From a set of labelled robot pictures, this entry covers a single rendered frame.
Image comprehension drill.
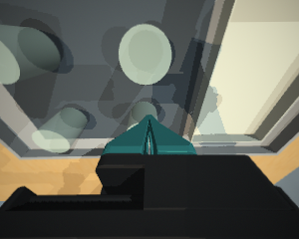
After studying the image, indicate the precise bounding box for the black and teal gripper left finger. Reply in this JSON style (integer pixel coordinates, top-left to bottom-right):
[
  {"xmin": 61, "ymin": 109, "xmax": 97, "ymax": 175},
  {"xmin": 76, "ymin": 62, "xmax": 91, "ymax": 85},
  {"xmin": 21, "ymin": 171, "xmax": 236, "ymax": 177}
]
[{"xmin": 101, "ymin": 115, "xmax": 150, "ymax": 156}]

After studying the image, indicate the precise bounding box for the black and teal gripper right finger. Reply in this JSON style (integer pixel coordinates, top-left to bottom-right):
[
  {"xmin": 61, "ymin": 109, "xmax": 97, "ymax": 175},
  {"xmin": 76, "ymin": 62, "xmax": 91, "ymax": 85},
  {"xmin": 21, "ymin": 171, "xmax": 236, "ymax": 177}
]
[{"xmin": 149, "ymin": 115, "xmax": 197, "ymax": 154}]

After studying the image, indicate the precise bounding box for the clear glass jar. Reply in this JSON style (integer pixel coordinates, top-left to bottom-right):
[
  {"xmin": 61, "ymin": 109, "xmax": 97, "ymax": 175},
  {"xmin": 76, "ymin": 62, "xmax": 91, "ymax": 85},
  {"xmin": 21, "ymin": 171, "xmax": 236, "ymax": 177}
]
[
  {"xmin": 127, "ymin": 102, "xmax": 157, "ymax": 130},
  {"xmin": 119, "ymin": 24, "xmax": 171, "ymax": 85},
  {"xmin": 0, "ymin": 24, "xmax": 61, "ymax": 85},
  {"xmin": 32, "ymin": 108, "xmax": 88, "ymax": 153}
]

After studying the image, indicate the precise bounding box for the beige shallow tray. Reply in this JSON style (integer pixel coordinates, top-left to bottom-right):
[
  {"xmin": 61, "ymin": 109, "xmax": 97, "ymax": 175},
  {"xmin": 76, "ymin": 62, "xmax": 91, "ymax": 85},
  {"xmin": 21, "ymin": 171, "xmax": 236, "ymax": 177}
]
[{"xmin": 187, "ymin": 0, "xmax": 299, "ymax": 142}]

